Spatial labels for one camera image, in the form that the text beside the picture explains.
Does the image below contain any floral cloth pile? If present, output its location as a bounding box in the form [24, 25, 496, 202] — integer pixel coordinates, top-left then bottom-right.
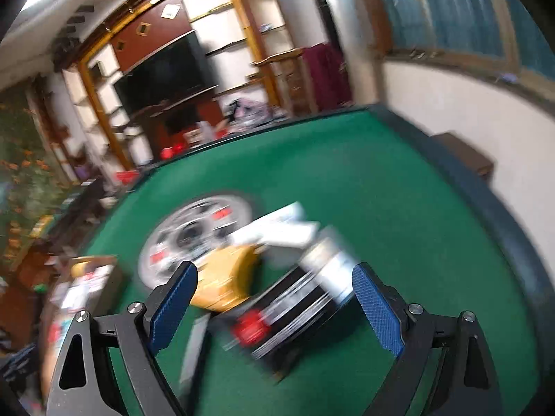
[223, 97, 287, 124]

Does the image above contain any cardboard box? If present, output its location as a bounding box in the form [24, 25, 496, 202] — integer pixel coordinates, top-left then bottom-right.
[41, 255, 120, 399]

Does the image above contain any wooden framed window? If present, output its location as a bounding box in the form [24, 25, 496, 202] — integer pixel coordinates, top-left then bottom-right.
[368, 0, 555, 83]

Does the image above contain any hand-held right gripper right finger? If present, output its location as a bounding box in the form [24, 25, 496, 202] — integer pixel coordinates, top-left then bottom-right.
[351, 261, 506, 416]

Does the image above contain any small white box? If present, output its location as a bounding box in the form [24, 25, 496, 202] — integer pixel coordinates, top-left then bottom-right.
[228, 220, 324, 254]

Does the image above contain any flat screen television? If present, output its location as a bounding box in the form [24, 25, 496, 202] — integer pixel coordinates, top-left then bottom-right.
[113, 30, 220, 115]

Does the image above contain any wall shelving unit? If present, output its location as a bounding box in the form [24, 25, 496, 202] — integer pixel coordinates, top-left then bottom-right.
[61, 0, 304, 170]

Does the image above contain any white standing air conditioner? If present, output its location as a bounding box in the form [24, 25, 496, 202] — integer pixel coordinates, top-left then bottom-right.
[304, 0, 352, 109]

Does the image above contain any dark wooden chair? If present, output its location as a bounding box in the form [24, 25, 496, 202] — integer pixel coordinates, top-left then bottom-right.
[126, 84, 220, 135]

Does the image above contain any round silver table panel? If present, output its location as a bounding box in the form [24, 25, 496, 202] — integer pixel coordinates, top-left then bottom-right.
[138, 193, 256, 291]

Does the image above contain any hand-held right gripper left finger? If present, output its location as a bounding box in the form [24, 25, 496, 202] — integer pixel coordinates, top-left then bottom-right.
[48, 260, 200, 416]

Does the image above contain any floral glass wall panel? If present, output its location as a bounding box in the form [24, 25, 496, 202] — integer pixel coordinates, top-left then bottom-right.
[0, 82, 66, 243]

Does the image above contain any brown wooden stool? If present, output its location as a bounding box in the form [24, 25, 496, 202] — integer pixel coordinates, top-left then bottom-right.
[429, 132, 495, 178]

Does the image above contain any gold snack packet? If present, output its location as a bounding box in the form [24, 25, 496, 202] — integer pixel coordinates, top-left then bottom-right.
[188, 245, 265, 313]

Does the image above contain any black snack packet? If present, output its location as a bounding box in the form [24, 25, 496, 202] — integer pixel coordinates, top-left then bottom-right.
[208, 238, 360, 384]

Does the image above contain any dark red garment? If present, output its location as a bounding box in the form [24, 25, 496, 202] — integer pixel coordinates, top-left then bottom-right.
[302, 42, 352, 111]

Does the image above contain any wooden chair carved back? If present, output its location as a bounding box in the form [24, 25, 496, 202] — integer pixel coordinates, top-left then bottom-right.
[251, 47, 313, 115]

